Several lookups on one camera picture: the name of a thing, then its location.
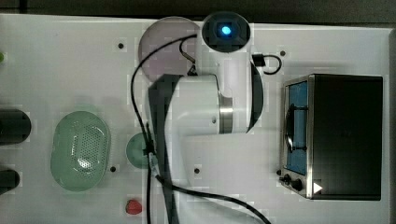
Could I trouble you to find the black toaster oven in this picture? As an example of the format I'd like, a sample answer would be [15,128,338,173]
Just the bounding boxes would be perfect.
[277,74,384,201]

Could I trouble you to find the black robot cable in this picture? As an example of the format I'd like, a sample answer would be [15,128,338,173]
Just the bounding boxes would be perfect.
[130,33,272,224]

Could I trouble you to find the red toy strawberry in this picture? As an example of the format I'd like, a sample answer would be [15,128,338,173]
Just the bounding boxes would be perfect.
[125,200,143,216]

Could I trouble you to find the grey round plate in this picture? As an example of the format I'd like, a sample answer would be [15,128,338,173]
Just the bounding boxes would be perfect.
[138,17,199,82]

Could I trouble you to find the green oval strainer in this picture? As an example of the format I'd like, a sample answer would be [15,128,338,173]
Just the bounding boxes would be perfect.
[50,111,111,191]

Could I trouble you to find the green mug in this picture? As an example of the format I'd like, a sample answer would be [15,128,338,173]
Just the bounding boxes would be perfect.
[126,133,149,169]

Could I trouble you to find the tall black cup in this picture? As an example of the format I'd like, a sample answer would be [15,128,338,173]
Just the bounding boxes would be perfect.
[0,109,32,146]

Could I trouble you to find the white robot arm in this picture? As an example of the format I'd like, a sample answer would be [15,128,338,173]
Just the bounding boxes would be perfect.
[148,11,269,224]

